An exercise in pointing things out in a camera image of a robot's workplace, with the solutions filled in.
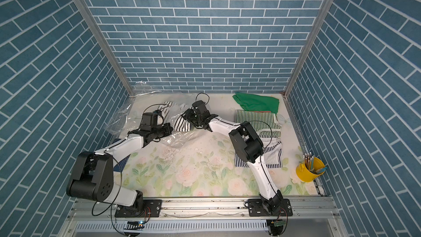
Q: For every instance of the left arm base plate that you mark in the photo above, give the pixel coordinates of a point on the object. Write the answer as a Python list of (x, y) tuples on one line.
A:
[(149, 208)]

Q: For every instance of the yellow cup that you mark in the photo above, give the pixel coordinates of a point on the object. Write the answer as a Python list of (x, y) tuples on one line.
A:
[(305, 175)]

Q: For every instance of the blue white striped garment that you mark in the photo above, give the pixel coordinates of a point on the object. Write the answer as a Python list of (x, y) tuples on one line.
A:
[(272, 152)]

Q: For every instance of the aluminium front rail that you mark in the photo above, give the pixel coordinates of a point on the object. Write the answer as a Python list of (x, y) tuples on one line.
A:
[(311, 216)]

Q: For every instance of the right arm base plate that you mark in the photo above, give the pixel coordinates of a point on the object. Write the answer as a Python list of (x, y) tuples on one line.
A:
[(260, 208)]

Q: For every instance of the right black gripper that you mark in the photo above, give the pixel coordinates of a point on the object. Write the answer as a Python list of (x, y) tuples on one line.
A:
[(189, 114)]

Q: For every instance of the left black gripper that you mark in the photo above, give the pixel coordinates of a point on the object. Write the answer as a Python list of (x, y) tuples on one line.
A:
[(168, 131)]

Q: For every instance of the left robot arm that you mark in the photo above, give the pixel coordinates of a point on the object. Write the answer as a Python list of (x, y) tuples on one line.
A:
[(92, 177)]

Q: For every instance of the clear plastic vacuum bag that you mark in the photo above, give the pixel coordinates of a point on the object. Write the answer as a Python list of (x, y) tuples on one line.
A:
[(147, 99)]

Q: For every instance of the pens in yellow cup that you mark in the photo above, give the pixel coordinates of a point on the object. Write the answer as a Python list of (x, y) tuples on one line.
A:
[(309, 161)]

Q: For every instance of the floral table mat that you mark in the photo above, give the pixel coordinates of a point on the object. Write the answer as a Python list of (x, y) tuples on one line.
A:
[(207, 165)]

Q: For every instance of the green white striped garment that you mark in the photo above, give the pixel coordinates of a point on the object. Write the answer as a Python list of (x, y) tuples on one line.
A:
[(265, 123)]

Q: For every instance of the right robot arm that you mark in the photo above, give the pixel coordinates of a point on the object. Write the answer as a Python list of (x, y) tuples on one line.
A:
[(248, 147)]

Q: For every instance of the black white striped garment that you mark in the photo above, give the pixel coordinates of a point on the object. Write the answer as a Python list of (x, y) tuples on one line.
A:
[(173, 113)]

